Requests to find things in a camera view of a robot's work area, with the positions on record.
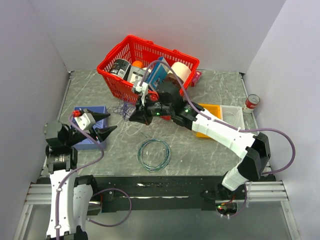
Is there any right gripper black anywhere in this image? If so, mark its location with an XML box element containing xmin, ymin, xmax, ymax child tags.
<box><xmin>129</xmin><ymin>93</ymin><xmax>173</xmax><ymax>126</ymax></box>

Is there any purple wire bundle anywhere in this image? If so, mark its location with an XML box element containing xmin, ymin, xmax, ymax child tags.
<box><xmin>107</xmin><ymin>99</ymin><xmax>137</xmax><ymax>122</ymax></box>

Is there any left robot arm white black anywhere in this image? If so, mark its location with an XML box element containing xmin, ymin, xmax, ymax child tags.
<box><xmin>43</xmin><ymin>108</ymin><xmax>117</xmax><ymax>240</ymax></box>

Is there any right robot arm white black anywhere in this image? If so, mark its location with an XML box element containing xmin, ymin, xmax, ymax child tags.
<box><xmin>129</xmin><ymin>81</ymin><xmax>271</xmax><ymax>199</ymax></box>

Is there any blue plastic bin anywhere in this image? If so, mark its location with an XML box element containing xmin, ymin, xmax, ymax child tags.
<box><xmin>70</xmin><ymin>105</ymin><xmax>109</xmax><ymax>150</ymax></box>

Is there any grey labelled pouch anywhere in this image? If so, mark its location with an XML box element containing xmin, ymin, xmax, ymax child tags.
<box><xmin>127</xmin><ymin>66</ymin><xmax>147</xmax><ymax>84</ymax></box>

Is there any brown roll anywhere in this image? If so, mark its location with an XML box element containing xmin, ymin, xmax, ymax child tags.
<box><xmin>163</xmin><ymin>73</ymin><xmax>183</xmax><ymax>88</ymax></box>

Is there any blue Harrys box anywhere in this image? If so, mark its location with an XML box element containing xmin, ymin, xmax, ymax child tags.
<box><xmin>145</xmin><ymin>62</ymin><xmax>169</xmax><ymax>92</ymax></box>

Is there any black cylindrical can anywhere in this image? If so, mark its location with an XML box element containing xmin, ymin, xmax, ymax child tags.
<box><xmin>109</xmin><ymin>58</ymin><xmax>132</xmax><ymax>81</ymax></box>

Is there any orange fruit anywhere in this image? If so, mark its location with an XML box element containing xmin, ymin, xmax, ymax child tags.
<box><xmin>132</xmin><ymin>60</ymin><xmax>144</xmax><ymax>69</ymax></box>

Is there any white paper towel roll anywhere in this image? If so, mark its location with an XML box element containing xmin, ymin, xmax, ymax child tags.
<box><xmin>171</xmin><ymin>62</ymin><xmax>192</xmax><ymax>83</ymax></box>

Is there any red plastic shopping basket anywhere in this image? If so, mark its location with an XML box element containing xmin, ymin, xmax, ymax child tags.
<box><xmin>96</xmin><ymin>35</ymin><xmax>200</xmax><ymax>103</ymax></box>

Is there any pink small box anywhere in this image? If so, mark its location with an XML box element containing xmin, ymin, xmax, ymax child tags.
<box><xmin>190</xmin><ymin>70</ymin><xmax>202</xmax><ymax>87</ymax></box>

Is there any yellow plastic bin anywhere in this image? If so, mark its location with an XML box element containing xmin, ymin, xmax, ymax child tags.
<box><xmin>193</xmin><ymin>103</ymin><xmax>223</xmax><ymax>138</ymax></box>

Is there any white plastic bin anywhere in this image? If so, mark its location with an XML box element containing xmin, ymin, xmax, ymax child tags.
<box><xmin>220</xmin><ymin>105</ymin><xmax>245</xmax><ymax>130</ymax></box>

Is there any red white soup can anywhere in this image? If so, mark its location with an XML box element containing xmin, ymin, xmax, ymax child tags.
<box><xmin>242</xmin><ymin>94</ymin><xmax>261</xmax><ymax>114</ymax></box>

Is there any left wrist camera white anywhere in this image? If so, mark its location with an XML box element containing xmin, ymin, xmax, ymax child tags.
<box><xmin>72</xmin><ymin>108</ymin><xmax>96</xmax><ymax>131</ymax></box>

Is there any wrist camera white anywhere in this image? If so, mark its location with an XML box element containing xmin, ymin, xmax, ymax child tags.
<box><xmin>132</xmin><ymin>80</ymin><xmax>149</xmax><ymax>106</ymax></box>
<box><xmin>72</xmin><ymin>108</ymin><xmax>96</xmax><ymax>131</ymax></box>

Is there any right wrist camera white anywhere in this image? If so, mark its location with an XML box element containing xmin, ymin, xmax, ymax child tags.
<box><xmin>132</xmin><ymin>80</ymin><xmax>149</xmax><ymax>106</ymax></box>

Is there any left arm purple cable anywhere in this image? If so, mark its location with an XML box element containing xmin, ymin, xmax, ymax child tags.
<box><xmin>55</xmin><ymin>116</ymin><xmax>133</xmax><ymax>240</ymax></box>

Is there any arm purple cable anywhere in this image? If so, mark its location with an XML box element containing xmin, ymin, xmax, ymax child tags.
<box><xmin>139</xmin><ymin>59</ymin><xmax>296</xmax><ymax>219</ymax></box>
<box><xmin>55</xmin><ymin>116</ymin><xmax>133</xmax><ymax>240</ymax></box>

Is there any green blue wire coil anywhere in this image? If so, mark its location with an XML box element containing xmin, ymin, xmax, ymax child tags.
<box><xmin>137</xmin><ymin>138</ymin><xmax>172</xmax><ymax>172</ymax></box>

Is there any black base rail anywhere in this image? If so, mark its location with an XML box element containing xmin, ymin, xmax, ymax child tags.
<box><xmin>36</xmin><ymin>175</ymin><xmax>276</xmax><ymax>213</ymax></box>

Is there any aluminium frame rail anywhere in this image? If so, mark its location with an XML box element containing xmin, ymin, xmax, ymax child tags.
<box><xmin>246</xmin><ymin>181</ymin><xmax>289</xmax><ymax>202</ymax></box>

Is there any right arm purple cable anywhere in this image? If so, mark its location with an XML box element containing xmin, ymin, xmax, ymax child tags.
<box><xmin>139</xmin><ymin>59</ymin><xmax>296</xmax><ymax>219</ymax></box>

